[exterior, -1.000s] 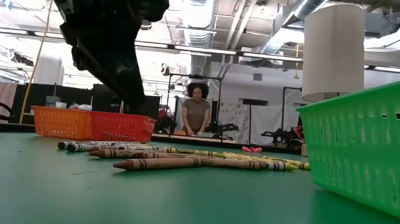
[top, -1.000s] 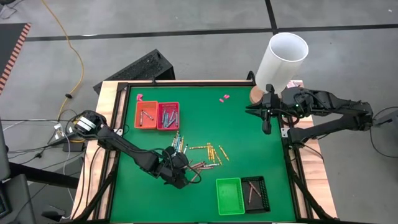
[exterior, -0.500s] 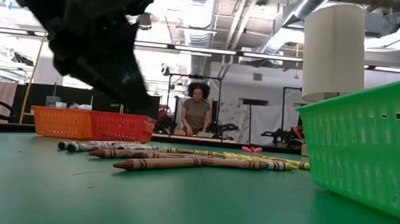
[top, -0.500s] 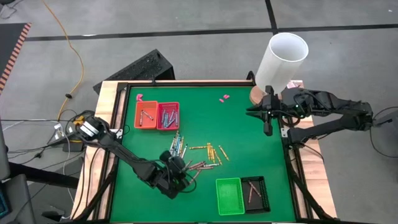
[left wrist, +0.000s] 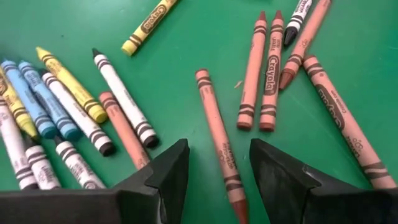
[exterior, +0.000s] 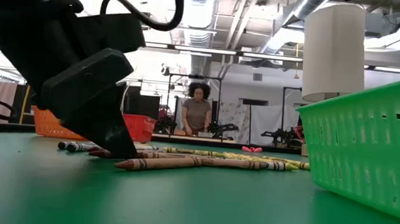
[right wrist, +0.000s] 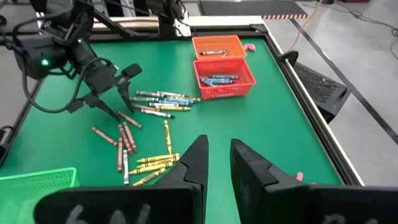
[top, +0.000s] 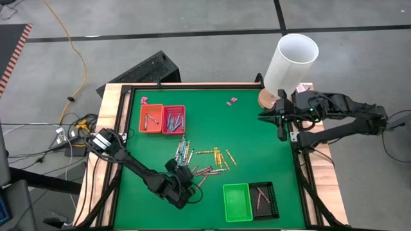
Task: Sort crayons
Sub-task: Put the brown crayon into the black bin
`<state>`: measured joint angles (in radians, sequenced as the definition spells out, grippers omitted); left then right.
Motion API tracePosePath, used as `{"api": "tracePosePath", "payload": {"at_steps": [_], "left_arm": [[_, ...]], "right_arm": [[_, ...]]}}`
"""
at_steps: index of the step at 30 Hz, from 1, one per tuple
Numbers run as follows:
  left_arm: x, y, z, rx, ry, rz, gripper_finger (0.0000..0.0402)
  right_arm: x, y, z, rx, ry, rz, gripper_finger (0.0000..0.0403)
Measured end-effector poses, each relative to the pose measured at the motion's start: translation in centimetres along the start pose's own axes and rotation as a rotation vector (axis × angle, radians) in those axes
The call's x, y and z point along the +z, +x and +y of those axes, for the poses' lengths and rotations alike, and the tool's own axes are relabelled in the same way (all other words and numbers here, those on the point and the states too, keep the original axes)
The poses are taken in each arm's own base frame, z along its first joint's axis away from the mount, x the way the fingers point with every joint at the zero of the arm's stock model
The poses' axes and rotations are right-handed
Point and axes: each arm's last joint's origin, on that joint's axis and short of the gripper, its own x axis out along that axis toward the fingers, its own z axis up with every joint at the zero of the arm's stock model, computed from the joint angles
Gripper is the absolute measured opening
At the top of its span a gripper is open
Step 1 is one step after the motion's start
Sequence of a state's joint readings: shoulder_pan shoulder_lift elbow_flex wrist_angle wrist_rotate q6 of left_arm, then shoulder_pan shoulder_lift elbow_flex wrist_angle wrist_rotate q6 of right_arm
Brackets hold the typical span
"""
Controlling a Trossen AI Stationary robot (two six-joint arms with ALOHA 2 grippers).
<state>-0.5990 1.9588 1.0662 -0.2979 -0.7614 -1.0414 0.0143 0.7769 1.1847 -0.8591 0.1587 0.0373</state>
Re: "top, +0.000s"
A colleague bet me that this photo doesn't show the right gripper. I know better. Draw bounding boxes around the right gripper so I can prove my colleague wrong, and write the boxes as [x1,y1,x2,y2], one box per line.
[258,89,304,142]

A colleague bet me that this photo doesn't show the green table mat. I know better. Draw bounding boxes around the green table mat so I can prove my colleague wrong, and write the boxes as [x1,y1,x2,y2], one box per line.
[114,89,306,230]

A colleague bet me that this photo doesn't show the white lamp wooden base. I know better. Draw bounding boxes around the white lamp wooden base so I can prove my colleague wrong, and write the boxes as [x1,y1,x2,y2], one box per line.
[257,33,320,112]

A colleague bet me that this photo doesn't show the green plastic basket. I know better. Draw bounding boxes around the green plastic basket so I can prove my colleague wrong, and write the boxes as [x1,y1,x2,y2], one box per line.
[222,183,254,223]

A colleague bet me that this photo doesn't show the red plastic basket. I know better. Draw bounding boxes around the red plastic basket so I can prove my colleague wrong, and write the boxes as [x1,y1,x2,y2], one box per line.
[162,105,186,135]

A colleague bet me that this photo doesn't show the orange plastic basket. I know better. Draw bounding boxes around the orange plastic basket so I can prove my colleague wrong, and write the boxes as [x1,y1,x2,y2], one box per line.
[139,103,164,134]

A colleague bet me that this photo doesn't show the black plastic basket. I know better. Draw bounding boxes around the black plastic basket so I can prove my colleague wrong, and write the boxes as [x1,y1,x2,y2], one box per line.
[249,181,280,221]

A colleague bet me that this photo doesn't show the black power box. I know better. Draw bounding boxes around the black power box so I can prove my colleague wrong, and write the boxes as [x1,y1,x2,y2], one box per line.
[64,144,89,157]

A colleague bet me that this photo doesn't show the black foam case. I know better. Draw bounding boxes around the black foam case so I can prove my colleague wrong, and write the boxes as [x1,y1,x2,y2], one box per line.
[96,50,182,99]

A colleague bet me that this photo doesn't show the grey power strip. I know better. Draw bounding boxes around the grey power strip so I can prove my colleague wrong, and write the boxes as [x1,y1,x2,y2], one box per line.
[48,126,81,151]

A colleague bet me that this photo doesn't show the black mat striped edge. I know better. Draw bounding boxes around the black mat striped edge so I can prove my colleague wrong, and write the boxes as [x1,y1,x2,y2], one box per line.
[0,23,33,97]

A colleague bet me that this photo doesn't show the black aluminium table frame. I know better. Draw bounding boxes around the black aluminium table frame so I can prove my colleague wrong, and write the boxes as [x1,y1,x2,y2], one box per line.
[76,73,351,231]

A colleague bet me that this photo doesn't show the yellow extension cable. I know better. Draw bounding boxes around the yellow extension cable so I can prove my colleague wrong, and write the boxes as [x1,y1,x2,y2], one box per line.
[42,0,88,124]

